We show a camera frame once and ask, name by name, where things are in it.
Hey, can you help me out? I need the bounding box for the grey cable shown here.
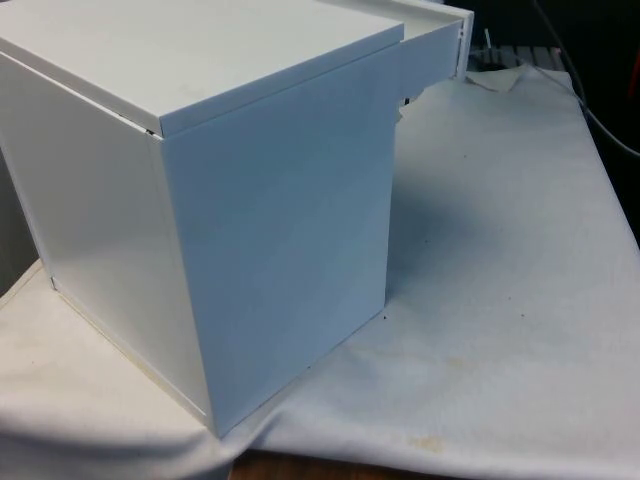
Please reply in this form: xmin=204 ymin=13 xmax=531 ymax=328
xmin=529 ymin=0 xmax=640 ymax=156

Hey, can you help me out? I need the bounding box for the white drawer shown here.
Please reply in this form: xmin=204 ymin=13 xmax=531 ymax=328
xmin=323 ymin=0 xmax=476 ymax=109

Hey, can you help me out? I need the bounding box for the white chest of drawers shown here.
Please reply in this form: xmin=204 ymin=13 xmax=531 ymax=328
xmin=0 ymin=0 xmax=406 ymax=442

